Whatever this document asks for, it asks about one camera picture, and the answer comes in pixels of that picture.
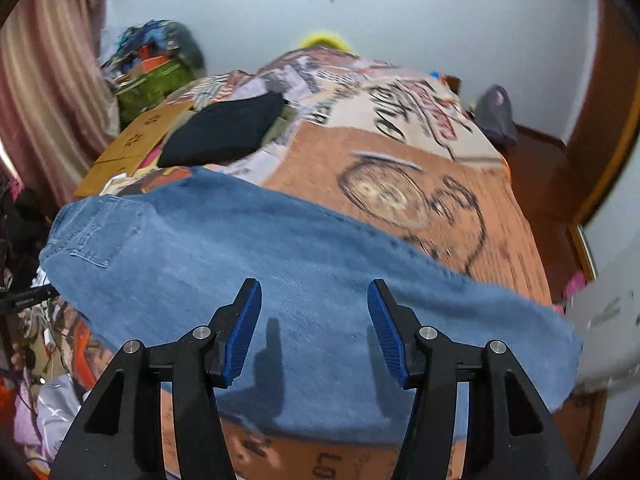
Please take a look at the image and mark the striped pink curtain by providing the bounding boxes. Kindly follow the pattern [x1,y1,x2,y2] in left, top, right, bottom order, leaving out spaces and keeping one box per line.
[0,0,121,206]

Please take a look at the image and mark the bamboo lap desk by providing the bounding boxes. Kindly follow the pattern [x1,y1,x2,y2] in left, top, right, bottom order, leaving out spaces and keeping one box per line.
[74,105,193,198]

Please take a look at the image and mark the yellow foam tube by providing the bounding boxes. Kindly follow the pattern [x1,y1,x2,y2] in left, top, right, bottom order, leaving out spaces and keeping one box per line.
[300,32,356,56]

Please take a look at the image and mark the grey bag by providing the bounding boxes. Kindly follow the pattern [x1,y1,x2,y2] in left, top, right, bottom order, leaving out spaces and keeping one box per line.
[472,85,518,143]

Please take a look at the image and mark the blue denim pants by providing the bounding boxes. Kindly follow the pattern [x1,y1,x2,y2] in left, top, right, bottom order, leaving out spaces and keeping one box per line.
[39,166,585,443]

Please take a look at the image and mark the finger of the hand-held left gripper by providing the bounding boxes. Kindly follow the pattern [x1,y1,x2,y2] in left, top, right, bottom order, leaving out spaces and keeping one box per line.
[0,285,61,313]

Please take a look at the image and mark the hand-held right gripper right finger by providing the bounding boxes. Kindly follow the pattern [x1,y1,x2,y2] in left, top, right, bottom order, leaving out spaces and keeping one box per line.
[366,278,578,480]

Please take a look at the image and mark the olive folded pants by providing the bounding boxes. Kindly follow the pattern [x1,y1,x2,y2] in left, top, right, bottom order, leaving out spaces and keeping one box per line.
[260,105,301,148]

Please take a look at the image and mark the green storage bag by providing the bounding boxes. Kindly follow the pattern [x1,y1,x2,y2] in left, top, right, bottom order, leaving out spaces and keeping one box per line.
[115,57,198,126]

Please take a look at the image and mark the pink object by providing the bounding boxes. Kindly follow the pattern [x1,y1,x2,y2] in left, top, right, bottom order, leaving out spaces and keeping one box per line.
[562,271,587,306]

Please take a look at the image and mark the printed blanket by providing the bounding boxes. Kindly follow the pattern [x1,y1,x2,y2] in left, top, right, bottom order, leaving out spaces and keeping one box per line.
[50,45,553,480]

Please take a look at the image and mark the pile of clothes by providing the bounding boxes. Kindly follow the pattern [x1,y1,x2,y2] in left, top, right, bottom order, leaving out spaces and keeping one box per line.
[102,20,206,76]

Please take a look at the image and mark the wooden door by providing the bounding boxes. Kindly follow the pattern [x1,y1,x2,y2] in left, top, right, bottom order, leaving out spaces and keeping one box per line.
[565,0,640,226]

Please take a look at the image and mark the person's orange jacket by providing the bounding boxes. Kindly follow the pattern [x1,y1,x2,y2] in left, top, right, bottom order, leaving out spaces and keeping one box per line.
[0,375,21,407]

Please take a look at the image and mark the wooden bed frame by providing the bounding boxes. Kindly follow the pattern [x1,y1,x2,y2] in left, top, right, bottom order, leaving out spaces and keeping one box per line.
[442,76,463,108]

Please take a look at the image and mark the floor clutter pile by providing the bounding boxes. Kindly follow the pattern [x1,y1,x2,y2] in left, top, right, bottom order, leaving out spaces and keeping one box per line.
[0,175,101,476]

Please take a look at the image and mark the white cabinet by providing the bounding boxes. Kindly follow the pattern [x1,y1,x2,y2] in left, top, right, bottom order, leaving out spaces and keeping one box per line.
[565,255,640,393]

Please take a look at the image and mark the black folded pants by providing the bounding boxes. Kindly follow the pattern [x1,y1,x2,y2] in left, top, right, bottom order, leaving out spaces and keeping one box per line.
[157,91,286,167]

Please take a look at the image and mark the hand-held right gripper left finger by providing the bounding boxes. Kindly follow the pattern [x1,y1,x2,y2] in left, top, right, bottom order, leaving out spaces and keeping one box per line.
[47,277,263,480]

